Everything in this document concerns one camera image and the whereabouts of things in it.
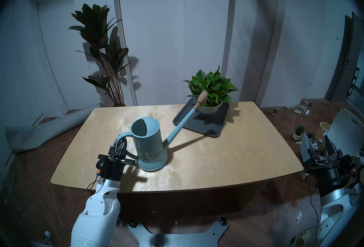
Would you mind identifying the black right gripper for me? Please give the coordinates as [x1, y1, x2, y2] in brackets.
[300, 133, 349, 198]

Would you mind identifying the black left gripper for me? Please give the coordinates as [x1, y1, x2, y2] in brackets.
[98, 139, 136, 182]

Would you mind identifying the light blue watering can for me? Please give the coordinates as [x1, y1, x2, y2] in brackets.
[115, 90, 208, 172]

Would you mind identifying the small potted floor plant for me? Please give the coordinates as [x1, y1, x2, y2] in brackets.
[292, 125, 305, 140]

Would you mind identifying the green potted pothos plant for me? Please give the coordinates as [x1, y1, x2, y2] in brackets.
[182, 65, 239, 117]

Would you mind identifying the tall dark leafy floor plant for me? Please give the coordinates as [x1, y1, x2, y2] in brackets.
[68, 4, 131, 107]

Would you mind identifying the yellow cup on floor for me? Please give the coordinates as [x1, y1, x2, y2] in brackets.
[320, 122, 331, 139]

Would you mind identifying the white chair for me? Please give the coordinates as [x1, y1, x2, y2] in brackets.
[324, 108, 364, 156]

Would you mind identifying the pile of small floor clutter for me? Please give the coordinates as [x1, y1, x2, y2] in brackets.
[293, 104, 310, 115]

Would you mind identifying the black metal rack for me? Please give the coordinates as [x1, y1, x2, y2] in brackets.
[347, 67, 360, 98]

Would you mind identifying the small tan floor item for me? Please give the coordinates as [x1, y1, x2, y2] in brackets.
[296, 231, 311, 245]

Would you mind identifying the dark door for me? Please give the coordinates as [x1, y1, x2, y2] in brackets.
[325, 12, 360, 103]

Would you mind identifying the dark grey tray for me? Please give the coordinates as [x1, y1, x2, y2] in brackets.
[173, 99, 230, 138]

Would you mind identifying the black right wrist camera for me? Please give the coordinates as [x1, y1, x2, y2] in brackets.
[341, 154, 357, 174]

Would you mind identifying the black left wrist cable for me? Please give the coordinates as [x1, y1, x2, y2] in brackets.
[87, 177, 100, 191]

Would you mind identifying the black floor cable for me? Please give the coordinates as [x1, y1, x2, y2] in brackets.
[290, 181, 320, 244]

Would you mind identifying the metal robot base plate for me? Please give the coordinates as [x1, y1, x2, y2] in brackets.
[127, 217, 229, 247]

